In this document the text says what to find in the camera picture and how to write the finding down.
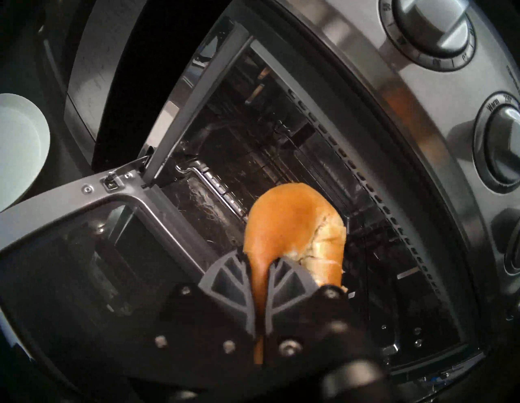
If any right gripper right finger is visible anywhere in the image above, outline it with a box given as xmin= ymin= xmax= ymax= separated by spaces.
xmin=264 ymin=256 xmax=384 ymax=368

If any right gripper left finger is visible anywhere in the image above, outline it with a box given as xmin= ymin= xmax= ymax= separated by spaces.
xmin=122 ymin=250 xmax=261 ymax=390

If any glass toaster oven door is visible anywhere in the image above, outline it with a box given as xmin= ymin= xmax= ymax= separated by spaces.
xmin=0 ymin=156 xmax=260 ymax=403

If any white round plate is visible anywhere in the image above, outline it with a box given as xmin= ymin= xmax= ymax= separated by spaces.
xmin=0 ymin=93 xmax=51 ymax=212

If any metal oven rack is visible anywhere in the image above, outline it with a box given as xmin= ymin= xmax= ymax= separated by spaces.
xmin=175 ymin=134 xmax=366 ymax=228

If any stainless steel toaster oven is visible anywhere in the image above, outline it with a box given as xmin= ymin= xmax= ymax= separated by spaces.
xmin=138 ymin=0 xmax=520 ymax=403

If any black microwave oven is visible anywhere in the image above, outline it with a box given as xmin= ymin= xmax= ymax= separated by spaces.
xmin=37 ymin=0 xmax=232 ymax=173

